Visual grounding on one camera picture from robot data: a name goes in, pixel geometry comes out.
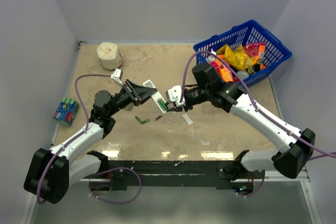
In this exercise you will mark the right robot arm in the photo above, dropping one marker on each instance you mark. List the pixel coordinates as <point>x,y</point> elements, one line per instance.
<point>293,147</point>

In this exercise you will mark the black base frame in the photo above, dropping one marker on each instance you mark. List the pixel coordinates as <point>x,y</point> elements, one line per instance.
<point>218,174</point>

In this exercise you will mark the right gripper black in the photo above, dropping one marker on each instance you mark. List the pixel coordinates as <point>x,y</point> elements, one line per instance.
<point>185,108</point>

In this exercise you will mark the grey remote control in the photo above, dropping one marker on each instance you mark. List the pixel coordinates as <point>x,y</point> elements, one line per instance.
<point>129,107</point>

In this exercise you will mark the white bottle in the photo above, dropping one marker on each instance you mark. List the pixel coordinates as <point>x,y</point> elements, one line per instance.
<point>211,58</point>

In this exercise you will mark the white tissue roll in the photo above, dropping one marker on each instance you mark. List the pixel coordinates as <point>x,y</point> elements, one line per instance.
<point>109,55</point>

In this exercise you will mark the battery multipack blue green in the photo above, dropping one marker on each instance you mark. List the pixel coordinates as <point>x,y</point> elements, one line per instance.
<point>66,112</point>

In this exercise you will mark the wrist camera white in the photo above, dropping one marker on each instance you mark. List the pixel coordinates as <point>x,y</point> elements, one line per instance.
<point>174,96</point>
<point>117,76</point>

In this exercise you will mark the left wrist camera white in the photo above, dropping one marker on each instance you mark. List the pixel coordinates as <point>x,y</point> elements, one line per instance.
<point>117,76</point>

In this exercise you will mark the orange tall carton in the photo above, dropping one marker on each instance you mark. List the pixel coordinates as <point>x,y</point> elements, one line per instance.
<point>261,51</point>

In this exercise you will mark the white remote control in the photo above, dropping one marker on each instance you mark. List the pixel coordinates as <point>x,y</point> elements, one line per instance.
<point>157,96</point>

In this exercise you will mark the yellow snack bag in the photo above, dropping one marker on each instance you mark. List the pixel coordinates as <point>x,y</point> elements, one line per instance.
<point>237,58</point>

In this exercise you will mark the orange box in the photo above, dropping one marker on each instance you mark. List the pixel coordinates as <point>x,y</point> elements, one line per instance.
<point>224,72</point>

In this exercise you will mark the red soda can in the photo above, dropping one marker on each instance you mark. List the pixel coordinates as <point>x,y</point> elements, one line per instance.
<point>243,74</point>

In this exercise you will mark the dark glass bottle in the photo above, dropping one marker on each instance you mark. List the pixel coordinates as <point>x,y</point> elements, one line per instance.
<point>255,67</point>

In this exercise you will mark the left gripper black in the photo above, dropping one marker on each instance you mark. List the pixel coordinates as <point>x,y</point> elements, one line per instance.
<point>133,89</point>

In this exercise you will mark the white battery cover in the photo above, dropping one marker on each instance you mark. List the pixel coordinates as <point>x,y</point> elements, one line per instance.
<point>187,119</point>

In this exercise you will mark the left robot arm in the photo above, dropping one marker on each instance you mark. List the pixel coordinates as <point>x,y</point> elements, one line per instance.
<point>52,171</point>

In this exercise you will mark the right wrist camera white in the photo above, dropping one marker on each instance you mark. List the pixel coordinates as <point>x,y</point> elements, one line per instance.
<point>174,96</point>

